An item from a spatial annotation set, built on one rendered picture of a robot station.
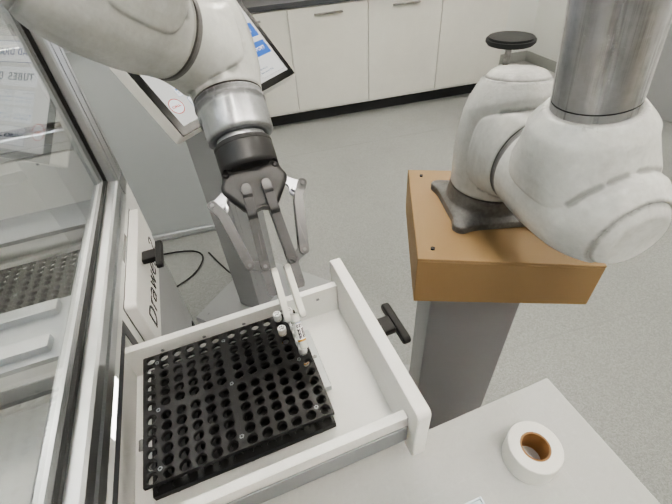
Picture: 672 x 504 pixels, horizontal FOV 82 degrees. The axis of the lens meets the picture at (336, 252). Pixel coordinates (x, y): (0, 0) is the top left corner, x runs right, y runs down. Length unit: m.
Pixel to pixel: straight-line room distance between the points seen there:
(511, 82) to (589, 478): 0.59
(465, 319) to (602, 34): 0.65
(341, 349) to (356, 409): 0.10
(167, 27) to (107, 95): 1.65
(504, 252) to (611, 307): 1.33
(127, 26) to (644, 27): 0.50
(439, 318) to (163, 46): 0.78
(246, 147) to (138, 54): 0.14
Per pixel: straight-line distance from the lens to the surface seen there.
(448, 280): 0.76
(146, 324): 0.69
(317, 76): 3.44
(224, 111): 0.50
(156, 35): 0.46
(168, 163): 2.19
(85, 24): 0.43
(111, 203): 0.80
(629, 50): 0.54
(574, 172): 0.57
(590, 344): 1.88
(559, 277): 0.81
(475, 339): 1.05
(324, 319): 0.67
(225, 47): 0.52
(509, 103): 0.71
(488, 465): 0.65
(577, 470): 0.69
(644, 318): 2.09
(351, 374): 0.60
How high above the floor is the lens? 1.35
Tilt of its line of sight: 41 degrees down
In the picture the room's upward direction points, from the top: 5 degrees counter-clockwise
